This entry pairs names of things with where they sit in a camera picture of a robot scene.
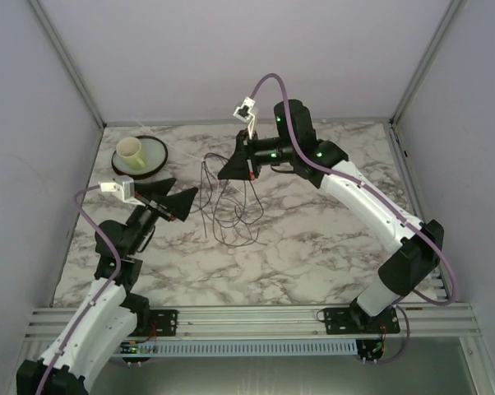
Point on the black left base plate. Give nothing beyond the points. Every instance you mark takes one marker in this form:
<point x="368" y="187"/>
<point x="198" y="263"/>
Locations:
<point x="156" y="323"/>

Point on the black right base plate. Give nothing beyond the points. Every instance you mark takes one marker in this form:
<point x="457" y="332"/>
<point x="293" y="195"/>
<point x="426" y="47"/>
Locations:
<point x="346" y="320"/>

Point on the brown rimmed white plate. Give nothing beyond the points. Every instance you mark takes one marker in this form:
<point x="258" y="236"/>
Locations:
<point x="156" y="156"/>

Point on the aluminium front rail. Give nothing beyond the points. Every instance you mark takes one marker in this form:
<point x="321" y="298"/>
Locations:
<point x="304" y="321"/>

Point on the aluminium back rail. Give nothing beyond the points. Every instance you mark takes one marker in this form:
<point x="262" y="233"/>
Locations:
<point x="223" y="121"/>

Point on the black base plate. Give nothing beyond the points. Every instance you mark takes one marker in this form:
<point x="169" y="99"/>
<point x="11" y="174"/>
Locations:
<point x="156" y="323"/>
<point x="346" y="320"/>

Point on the aluminium rail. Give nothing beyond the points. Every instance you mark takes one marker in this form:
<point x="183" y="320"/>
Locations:
<point x="304" y="321"/>
<point x="223" y="121"/>

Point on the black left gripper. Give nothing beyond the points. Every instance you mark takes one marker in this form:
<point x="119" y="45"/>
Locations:
<point x="178" y="204"/>

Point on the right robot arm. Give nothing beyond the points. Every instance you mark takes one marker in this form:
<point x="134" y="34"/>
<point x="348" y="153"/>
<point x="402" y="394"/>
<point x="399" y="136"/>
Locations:
<point x="413" y="245"/>

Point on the pale yellow mug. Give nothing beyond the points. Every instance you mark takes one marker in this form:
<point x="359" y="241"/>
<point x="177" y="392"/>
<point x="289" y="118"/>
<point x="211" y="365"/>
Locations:
<point x="130" y="151"/>

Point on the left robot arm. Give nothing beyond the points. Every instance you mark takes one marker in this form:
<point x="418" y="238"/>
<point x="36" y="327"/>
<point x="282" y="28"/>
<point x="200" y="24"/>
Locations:
<point x="110" y="312"/>

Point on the aluminium frame post right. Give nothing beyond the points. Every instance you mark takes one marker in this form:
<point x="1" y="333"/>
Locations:
<point x="452" y="12"/>

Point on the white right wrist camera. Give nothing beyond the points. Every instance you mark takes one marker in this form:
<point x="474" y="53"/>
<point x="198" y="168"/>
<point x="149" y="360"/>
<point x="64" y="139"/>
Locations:
<point x="247" y="112"/>

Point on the grey slotted cable duct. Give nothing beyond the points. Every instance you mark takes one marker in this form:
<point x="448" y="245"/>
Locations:
<point x="165" y="349"/>

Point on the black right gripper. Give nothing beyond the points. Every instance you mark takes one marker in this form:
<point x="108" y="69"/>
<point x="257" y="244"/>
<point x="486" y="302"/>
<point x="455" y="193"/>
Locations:
<point x="241" y="165"/>

